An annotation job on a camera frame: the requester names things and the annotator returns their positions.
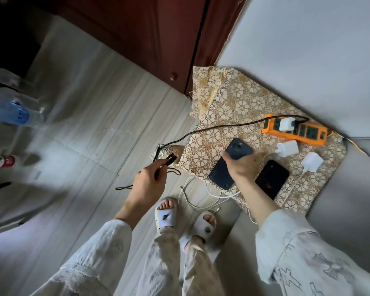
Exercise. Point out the person's left leg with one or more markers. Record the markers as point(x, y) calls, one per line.
point(160, 265)

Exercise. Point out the bottle with red label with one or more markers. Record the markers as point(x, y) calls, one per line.
point(3, 161)

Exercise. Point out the person's slipper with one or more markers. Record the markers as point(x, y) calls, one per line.
point(203, 226)
point(166, 217)

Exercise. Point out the dark red wooden door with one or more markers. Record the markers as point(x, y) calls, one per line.
point(141, 33)

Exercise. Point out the person's left forearm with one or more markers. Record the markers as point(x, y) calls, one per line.
point(111, 243)

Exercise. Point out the person's left hand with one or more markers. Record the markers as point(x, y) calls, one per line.
point(148, 188)

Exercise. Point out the person's left slipper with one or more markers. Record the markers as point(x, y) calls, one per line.
point(166, 217)

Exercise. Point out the black smartphone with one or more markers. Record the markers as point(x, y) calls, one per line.
point(273, 178)

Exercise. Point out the person's right slipper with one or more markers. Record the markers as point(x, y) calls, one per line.
point(203, 226)

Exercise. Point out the person's right forearm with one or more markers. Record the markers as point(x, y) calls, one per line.
point(265, 209)

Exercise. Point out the orange power strip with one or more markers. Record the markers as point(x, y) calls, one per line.
point(308, 132)

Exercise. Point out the dark blue smartphone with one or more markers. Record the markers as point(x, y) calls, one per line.
point(239, 149)

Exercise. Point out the round door knob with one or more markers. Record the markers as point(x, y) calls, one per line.
point(172, 76)

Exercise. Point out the person's left fingers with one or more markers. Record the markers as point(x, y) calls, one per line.
point(166, 161)

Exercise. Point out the clear bottle with blue label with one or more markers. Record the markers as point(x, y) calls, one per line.
point(15, 112)

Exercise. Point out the person's right leg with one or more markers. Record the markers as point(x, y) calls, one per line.
point(199, 268)

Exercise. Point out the person's right hand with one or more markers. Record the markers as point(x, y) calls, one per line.
point(245, 168)

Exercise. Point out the person's leg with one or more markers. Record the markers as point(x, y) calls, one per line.
point(160, 265)
point(199, 268)

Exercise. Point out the person's right thumb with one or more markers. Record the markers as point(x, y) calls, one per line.
point(227, 160)

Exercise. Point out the white charger plug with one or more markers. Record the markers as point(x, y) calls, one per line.
point(285, 124)
point(288, 148)
point(312, 161)

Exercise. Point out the gold floral cloth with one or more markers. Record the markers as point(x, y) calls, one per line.
point(234, 101)

